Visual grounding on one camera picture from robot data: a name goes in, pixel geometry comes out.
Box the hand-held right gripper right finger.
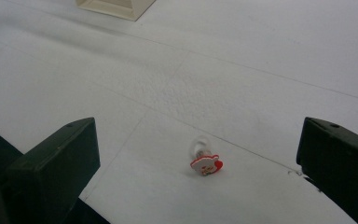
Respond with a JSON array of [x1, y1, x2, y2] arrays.
[[296, 117, 358, 224]]

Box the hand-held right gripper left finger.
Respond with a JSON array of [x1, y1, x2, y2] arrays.
[[5, 117, 102, 224]]

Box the red santa keychain charm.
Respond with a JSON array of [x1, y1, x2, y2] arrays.
[[188, 136, 225, 177]]

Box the cream plastic box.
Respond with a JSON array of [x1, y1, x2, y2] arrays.
[[75, 0, 157, 22]]

